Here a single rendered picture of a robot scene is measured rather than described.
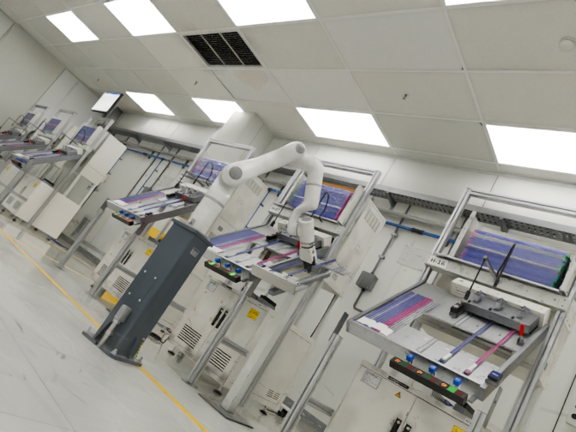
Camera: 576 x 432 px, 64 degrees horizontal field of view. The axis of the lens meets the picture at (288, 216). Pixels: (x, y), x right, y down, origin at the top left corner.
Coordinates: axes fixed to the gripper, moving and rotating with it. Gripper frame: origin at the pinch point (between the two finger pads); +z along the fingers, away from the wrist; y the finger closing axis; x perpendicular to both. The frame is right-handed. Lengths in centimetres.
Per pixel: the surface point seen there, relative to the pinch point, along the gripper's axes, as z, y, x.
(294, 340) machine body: 72, 28, -12
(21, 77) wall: -63, 910, -118
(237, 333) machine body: 52, 41, 26
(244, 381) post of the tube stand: 46, -3, 55
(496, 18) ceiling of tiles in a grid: -130, -25, -164
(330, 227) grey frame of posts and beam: 3, 34, -59
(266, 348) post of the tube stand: 33, -3, 39
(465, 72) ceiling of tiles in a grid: -92, 8, -195
